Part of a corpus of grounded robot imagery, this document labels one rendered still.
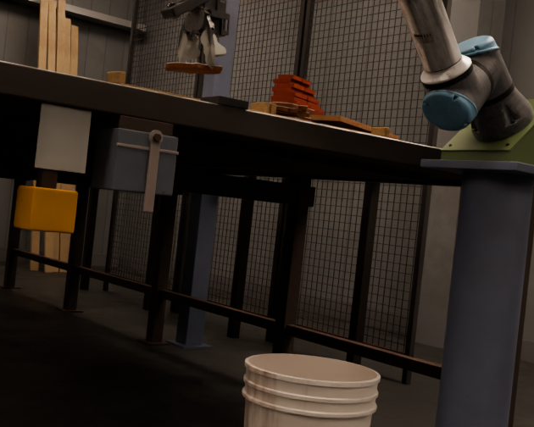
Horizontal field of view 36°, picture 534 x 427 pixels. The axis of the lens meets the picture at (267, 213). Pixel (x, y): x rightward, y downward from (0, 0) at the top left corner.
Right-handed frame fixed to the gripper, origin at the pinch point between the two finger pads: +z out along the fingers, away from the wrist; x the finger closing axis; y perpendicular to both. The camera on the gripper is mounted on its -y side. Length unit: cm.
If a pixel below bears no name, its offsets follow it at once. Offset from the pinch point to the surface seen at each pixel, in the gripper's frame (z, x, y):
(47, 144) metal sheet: 23, -18, -46
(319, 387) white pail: 67, -44, 3
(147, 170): 25.9, -22.9, -27.1
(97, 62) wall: -88, 546, 304
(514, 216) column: 30, -56, 54
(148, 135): 18.9, -22.4, -27.1
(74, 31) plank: -106, 517, 260
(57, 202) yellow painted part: 33, -20, -45
